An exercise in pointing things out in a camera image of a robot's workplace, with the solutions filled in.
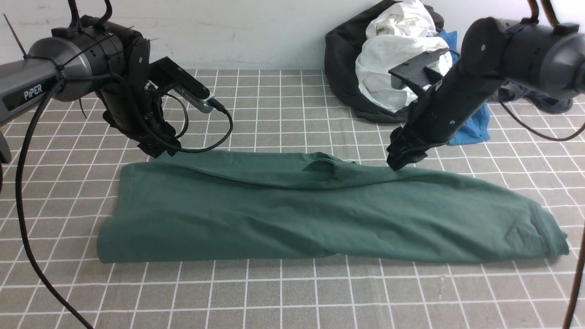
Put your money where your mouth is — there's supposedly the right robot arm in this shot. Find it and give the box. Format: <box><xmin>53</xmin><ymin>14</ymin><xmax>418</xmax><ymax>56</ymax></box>
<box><xmin>387</xmin><ymin>17</ymin><xmax>585</xmax><ymax>170</ymax></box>

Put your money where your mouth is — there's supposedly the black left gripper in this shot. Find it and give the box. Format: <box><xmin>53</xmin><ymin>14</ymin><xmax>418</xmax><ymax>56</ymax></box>
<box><xmin>98</xmin><ymin>82</ymin><xmax>181</xmax><ymax>158</ymax></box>

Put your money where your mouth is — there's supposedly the blue shirt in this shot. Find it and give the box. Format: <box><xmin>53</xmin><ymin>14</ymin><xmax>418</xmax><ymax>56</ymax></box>
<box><xmin>438</xmin><ymin>31</ymin><xmax>490</xmax><ymax>146</ymax></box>

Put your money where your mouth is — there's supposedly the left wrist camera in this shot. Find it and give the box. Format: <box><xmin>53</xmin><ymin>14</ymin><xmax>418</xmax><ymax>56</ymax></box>
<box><xmin>149</xmin><ymin>57</ymin><xmax>226</xmax><ymax>114</ymax></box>

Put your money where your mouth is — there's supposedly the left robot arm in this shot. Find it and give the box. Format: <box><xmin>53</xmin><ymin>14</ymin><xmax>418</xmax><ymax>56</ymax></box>
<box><xmin>0</xmin><ymin>16</ymin><xmax>181</xmax><ymax>158</ymax></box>

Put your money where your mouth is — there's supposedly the dark grey crumpled shirt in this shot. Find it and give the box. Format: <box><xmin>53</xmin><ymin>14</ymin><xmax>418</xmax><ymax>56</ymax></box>
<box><xmin>489</xmin><ymin>81</ymin><xmax>573</xmax><ymax>115</ymax></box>

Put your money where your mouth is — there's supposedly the green long-sleeved shirt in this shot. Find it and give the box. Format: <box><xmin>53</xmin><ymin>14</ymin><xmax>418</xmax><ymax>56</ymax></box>
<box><xmin>96</xmin><ymin>150</ymin><xmax>569</xmax><ymax>264</ymax></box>

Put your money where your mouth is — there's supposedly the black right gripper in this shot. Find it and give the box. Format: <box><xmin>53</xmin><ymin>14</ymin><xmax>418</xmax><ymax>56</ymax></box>
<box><xmin>387</xmin><ymin>60</ymin><xmax>505</xmax><ymax>170</ymax></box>

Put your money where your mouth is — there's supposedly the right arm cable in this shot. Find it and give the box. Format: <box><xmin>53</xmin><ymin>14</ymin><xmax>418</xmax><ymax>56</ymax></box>
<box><xmin>498</xmin><ymin>0</ymin><xmax>585</xmax><ymax>329</ymax></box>

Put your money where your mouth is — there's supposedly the white shirt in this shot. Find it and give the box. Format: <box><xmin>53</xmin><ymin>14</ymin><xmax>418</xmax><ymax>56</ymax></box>
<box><xmin>356</xmin><ymin>0</ymin><xmax>449</xmax><ymax>113</ymax></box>

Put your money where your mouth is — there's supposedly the black garment under white shirt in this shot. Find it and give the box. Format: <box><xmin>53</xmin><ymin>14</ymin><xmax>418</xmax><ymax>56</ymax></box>
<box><xmin>324</xmin><ymin>0</ymin><xmax>445</xmax><ymax>124</ymax></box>

